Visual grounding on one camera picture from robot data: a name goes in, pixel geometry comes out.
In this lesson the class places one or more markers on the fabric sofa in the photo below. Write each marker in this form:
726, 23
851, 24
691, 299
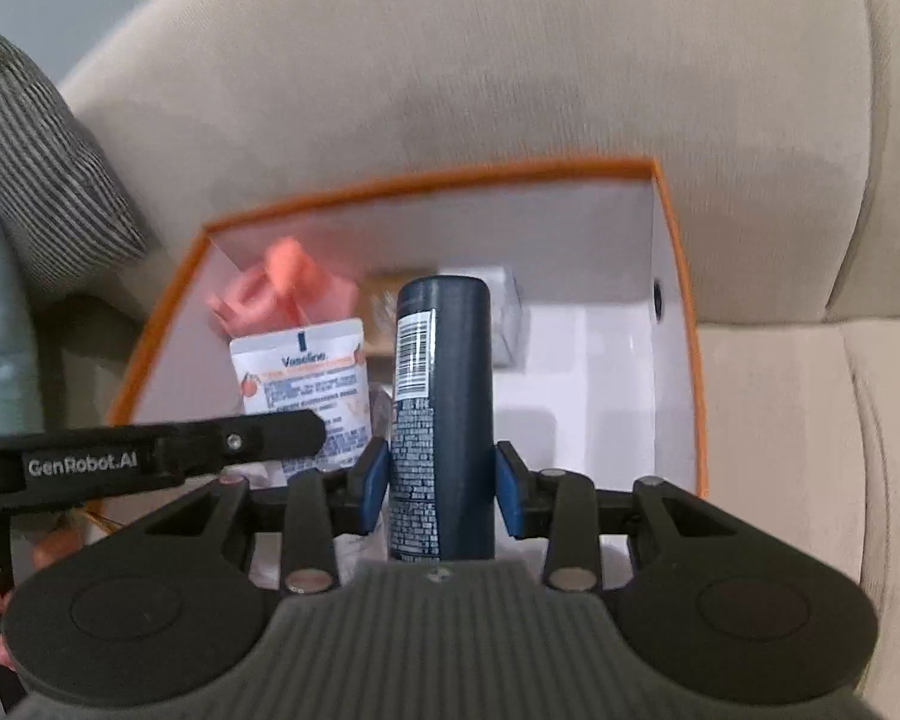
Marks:
495, 52

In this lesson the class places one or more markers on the dark blue spray can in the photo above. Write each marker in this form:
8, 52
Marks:
441, 405

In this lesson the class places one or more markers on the small white box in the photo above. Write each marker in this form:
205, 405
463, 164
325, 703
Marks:
507, 315

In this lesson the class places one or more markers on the Vaseline white tube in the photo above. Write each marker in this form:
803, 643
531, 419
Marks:
300, 375

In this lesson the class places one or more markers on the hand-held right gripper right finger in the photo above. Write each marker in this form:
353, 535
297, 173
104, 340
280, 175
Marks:
508, 492

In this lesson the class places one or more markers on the light blue cushion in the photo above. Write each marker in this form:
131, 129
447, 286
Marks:
0, 330

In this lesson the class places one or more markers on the black and white striped cushion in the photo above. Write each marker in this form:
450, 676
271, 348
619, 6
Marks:
45, 180

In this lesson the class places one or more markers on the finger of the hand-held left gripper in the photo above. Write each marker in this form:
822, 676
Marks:
270, 436

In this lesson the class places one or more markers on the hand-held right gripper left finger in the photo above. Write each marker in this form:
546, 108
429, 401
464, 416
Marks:
375, 481

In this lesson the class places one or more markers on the pink plastic toy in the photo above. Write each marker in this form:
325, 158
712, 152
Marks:
289, 277

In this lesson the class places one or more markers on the white box with orange rim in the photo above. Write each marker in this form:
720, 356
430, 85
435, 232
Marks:
592, 277

